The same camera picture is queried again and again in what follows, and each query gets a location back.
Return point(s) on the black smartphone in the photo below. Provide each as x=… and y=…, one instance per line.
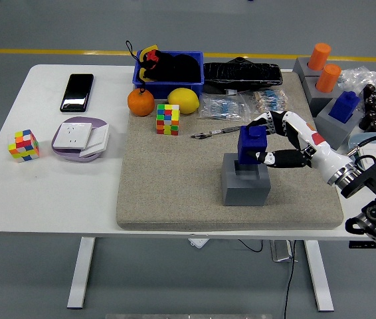
x=76, y=93

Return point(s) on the black keyboard in plastic wrap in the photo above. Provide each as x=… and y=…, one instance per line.
x=241, y=74

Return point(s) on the white table leg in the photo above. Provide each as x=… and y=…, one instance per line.
x=81, y=272
x=319, y=276

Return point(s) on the blue square seal with notched knob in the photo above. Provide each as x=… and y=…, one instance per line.
x=251, y=143

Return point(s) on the light blue dish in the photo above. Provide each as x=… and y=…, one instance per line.
x=355, y=139

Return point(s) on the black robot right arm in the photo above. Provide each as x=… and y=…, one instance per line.
x=374, y=176

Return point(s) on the grey seal holder block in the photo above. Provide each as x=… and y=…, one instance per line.
x=301, y=68
x=317, y=101
x=340, y=133
x=246, y=194

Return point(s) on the orange cylinder seal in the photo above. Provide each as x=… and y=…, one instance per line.
x=319, y=56
x=327, y=78

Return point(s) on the multicolour puzzle cube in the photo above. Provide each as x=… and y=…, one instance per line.
x=23, y=146
x=167, y=119

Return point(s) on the black table control panel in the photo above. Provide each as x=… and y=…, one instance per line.
x=360, y=246

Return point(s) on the purple dish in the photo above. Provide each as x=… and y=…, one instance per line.
x=73, y=156

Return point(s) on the orange fruit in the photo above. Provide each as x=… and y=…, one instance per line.
x=141, y=103

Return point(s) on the black pouch with red tag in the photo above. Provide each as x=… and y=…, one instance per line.
x=178, y=68

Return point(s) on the yellow flat item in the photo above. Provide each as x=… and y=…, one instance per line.
x=149, y=48

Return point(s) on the blue plastic bin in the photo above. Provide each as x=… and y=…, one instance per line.
x=174, y=88

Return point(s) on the black silver pen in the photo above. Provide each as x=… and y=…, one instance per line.
x=219, y=131

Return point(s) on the white wall socket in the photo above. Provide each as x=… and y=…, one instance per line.
x=72, y=135

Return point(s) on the large clear bag of resistors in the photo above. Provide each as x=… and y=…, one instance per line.
x=223, y=108

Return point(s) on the grey-brown mat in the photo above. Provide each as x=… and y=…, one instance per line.
x=174, y=186

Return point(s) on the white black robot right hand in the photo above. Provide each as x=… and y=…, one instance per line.
x=321, y=153

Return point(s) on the blue square seal with plain knob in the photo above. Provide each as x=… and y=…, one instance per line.
x=343, y=106

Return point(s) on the yellow lemon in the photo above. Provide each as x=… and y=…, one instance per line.
x=183, y=100

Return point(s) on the clear crumpled plastic bag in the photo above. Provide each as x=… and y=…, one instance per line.
x=357, y=78

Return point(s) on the small clear bag of resistors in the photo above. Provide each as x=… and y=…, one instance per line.
x=271, y=99

